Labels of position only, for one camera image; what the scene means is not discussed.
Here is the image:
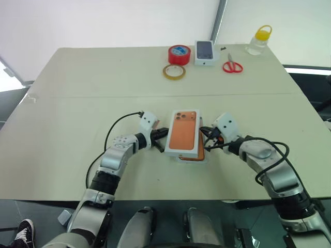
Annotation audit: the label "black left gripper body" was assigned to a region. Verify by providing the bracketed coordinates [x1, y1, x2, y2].
[151, 128, 162, 145]

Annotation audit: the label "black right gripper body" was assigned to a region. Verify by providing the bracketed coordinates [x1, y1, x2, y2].
[207, 128, 225, 149]

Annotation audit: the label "orange smartphone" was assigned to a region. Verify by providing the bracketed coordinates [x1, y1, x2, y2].
[178, 117, 206, 162]

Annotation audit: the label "white lid with orange phone print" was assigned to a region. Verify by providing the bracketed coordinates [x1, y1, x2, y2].
[164, 108, 203, 158]

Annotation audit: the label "white box base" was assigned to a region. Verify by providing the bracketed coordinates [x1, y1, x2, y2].
[170, 116, 209, 166]

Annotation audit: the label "white box with dark phone print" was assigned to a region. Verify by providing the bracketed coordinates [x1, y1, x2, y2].
[194, 40, 220, 67]

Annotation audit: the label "clear yellowish tape roll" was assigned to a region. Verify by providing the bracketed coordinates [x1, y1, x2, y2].
[162, 64, 186, 81]

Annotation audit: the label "red tape roll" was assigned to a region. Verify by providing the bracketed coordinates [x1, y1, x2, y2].
[168, 44, 191, 66]

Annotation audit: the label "grey rounded shape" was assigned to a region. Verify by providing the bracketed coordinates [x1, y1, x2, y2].
[183, 207, 220, 248]
[121, 206, 157, 248]

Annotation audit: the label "clear bottle with yellow lid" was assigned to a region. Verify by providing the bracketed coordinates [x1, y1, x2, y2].
[245, 24, 273, 56]

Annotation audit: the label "grey metal pole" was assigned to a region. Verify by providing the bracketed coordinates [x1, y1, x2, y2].
[209, 0, 230, 42]

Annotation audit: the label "small grey block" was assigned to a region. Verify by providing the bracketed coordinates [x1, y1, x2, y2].
[57, 209, 73, 226]

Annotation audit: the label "black and white sneaker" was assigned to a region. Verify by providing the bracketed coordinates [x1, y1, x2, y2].
[14, 219, 36, 248]

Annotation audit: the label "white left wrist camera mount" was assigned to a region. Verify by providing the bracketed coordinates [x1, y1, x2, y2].
[139, 111, 159, 150]

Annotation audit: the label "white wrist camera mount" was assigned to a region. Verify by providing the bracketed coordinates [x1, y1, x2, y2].
[139, 111, 159, 150]
[212, 112, 243, 142]

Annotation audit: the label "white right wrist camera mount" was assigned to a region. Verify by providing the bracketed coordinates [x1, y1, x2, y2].
[212, 112, 243, 142]

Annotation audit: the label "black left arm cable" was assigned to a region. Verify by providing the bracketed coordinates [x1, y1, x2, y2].
[86, 111, 144, 189]

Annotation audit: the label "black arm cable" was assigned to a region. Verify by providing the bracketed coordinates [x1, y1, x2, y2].
[86, 111, 144, 189]
[222, 138, 290, 185]

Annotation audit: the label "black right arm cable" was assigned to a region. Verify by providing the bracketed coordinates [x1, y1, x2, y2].
[222, 138, 290, 185]

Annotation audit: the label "red handled scissors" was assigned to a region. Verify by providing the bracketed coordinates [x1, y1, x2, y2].
[222, 53, 244, 74]

